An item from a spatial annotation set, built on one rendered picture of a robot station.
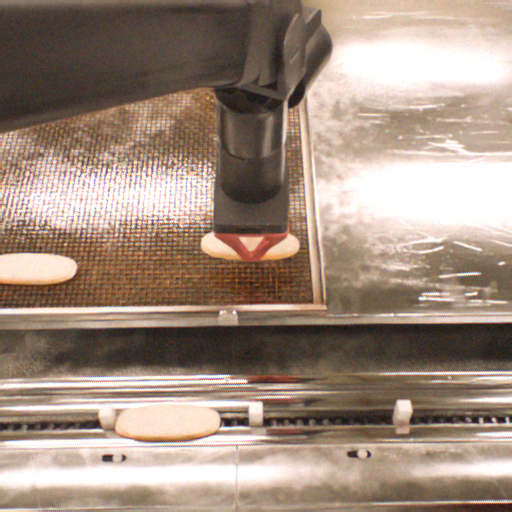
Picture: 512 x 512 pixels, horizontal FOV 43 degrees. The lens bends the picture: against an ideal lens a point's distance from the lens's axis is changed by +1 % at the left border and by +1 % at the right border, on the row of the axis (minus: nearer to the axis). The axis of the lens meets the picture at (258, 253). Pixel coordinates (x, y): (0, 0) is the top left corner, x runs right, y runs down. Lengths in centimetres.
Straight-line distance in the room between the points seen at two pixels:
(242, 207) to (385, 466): 26
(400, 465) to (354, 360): 15
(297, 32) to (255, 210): 17
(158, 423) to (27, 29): 44
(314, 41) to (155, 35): 25
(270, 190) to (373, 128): 31
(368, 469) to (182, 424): 17
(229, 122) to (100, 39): 22
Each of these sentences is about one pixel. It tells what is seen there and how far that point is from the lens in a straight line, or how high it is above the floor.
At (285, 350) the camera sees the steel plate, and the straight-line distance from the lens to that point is 73.
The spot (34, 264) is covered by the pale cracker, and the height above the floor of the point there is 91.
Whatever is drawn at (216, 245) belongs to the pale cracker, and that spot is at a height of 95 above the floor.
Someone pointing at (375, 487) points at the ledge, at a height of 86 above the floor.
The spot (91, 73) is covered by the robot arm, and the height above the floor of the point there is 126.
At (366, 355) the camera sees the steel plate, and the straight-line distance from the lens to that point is 73.
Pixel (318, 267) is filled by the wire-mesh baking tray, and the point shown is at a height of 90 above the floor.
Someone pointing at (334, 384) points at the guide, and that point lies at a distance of 66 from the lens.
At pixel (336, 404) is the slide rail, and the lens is 66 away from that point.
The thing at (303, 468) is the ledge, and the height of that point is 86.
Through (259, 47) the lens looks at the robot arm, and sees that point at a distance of 43.
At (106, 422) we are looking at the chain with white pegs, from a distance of 65.
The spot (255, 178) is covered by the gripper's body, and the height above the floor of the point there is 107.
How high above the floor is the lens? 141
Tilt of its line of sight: 46 degrees down
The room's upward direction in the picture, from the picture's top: straight up
